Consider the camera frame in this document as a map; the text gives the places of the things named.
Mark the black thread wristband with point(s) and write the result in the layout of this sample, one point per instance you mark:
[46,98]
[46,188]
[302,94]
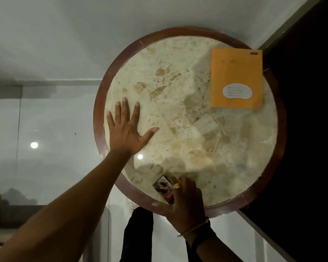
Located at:
[203,236]

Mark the person's right hand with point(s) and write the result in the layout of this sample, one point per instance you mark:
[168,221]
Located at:
[188,210]

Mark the person's left forearm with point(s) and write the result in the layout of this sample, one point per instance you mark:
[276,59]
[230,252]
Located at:
[65,212]

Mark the orange notebook with white label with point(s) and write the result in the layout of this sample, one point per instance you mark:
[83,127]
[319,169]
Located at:
[235,70]

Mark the person's left hand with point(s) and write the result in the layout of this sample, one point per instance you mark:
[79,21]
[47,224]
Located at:
[124,136]

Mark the person's left middle finger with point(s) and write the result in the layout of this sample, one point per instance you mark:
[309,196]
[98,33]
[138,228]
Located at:
[125,110]

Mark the person's right forearm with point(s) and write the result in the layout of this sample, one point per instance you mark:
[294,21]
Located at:
[216,251]

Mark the small printed card box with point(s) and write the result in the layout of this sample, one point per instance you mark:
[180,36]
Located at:
[164,188]

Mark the round marble table wooden rim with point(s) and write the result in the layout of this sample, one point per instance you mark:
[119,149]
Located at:
[180,120]

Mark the person's right fingers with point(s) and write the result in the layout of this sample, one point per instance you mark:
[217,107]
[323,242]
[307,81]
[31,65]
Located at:
[185,186]

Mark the person's left thumb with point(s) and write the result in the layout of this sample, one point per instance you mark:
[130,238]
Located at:
[149,135]

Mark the person's left little finger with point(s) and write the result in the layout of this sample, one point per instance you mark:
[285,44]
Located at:
[110,120]

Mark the person's black trousers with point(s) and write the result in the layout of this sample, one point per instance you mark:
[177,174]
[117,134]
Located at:
[138,237]

